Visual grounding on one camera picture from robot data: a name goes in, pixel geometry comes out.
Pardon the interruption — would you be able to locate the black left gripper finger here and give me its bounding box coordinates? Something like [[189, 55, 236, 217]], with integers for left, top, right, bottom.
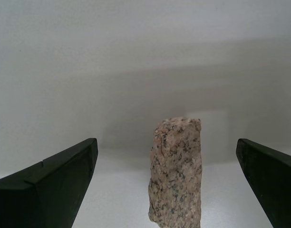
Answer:
[[0, 138, 98, 228], [235, 138, 291, 228]]

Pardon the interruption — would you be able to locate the pinkish granite rock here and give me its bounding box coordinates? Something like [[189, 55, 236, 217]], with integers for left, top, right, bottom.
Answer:
[[148, 116, 203, 228]]

